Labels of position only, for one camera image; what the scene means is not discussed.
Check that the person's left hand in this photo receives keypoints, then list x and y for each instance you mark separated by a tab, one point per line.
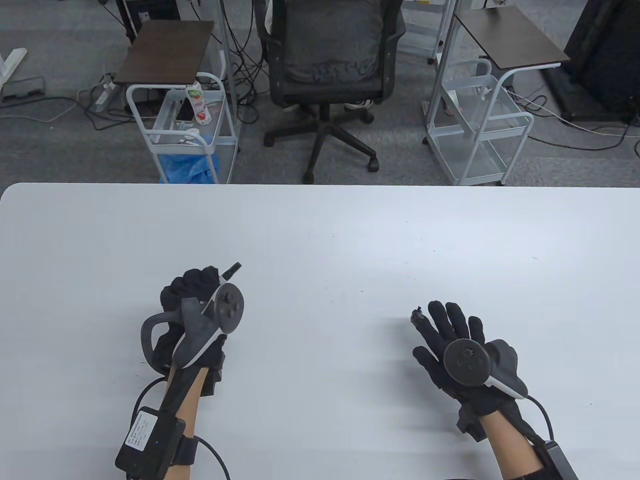
195	282

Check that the person's right hand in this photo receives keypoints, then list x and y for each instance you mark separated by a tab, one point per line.
450	327

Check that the black marker cap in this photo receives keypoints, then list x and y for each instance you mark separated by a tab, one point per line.
232	270

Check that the person's right forearm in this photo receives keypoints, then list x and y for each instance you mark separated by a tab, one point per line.
510	450

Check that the person's left forearm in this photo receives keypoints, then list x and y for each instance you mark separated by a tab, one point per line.
192	405

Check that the grey handheld controller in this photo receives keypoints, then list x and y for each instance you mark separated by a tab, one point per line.
467	362
230	307

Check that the blue plastic bag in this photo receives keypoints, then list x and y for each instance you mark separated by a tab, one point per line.
187	167

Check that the black box with white label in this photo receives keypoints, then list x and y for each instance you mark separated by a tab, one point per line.
150	440

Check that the black phone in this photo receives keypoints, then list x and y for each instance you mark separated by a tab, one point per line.
184	112

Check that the black wrist box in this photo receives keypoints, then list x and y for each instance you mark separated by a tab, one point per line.
560	465

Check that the white power strip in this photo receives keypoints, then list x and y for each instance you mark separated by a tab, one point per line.
105	95

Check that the brown top side table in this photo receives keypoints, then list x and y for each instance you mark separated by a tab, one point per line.
165	52
510	37

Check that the black mesh office chair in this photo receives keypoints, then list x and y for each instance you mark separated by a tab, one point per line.
325	55

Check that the black computer tower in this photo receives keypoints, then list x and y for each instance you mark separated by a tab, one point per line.
150	10

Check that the white desk foot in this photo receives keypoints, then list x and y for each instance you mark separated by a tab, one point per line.
12	62

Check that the black cabinet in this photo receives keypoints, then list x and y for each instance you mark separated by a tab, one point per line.
605	50

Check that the white metal post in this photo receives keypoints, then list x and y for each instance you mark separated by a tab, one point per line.
227	50
445	45

